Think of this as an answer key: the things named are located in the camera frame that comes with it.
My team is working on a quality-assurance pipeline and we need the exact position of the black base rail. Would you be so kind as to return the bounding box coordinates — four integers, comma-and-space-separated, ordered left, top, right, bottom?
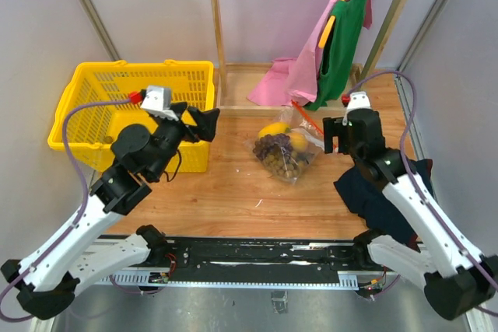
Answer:
61, 234, 402, 290

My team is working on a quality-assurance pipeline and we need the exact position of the pink shirt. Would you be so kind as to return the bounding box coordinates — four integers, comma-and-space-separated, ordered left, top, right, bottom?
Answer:
247, 0, 372, 106

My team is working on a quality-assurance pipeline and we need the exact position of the green shirt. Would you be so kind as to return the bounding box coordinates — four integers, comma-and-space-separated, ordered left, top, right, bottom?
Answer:
305, 0, 370, 110

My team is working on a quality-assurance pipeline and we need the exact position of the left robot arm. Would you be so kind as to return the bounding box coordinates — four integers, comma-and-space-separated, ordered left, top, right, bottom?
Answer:
1, 102, 220, 323

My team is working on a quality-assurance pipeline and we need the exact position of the yellow mango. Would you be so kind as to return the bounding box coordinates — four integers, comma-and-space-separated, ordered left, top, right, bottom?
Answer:
258, 122, 292, 140

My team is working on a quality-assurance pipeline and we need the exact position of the dark red grape bunch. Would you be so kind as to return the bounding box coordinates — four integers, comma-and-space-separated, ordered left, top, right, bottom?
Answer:
252, 136, 293, 161

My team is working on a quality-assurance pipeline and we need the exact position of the yellow clothes hanger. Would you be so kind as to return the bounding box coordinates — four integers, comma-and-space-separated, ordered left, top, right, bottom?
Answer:
318, 16, 336, 49

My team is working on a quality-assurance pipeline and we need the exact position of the longan fruit bunch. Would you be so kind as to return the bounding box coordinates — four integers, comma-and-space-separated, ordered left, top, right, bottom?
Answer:
263, 153, 302, 180

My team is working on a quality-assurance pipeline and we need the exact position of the yellow plastic basket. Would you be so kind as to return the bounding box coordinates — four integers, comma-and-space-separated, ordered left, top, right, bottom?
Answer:
47, 60, 216, 172

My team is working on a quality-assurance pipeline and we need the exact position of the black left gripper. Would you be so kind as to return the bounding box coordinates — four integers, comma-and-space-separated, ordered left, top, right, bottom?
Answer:
149, 102, 219, 180

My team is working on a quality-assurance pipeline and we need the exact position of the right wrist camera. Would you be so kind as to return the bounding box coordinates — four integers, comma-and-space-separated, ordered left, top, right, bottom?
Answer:
346, 91, 371, 113

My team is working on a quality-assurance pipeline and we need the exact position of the orange peach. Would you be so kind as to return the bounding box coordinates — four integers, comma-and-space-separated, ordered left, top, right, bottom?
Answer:
289, 131, 308, 152

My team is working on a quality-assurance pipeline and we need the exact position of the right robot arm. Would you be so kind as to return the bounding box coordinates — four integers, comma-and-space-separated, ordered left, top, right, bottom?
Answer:
323, 108, 497, 320

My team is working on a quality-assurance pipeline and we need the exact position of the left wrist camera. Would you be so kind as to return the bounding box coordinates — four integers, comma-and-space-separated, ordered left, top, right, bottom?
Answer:
140, 86, 180, 121

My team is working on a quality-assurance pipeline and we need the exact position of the wooden clothes rack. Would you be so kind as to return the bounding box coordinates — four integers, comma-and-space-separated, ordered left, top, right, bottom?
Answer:
205, 0, 428, 119

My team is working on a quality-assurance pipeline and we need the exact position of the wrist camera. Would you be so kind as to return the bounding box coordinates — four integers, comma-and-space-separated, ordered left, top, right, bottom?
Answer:
140, 86, 180, 121
346, 91, 371, 113

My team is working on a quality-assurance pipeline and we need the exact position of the clear zip top bag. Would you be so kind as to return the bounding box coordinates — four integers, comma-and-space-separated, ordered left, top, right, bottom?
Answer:
244, 102, 324, 184

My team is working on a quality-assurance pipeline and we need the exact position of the dark navy cloth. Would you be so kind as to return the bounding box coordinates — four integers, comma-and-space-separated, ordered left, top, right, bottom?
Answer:
334, 166, 418, 250

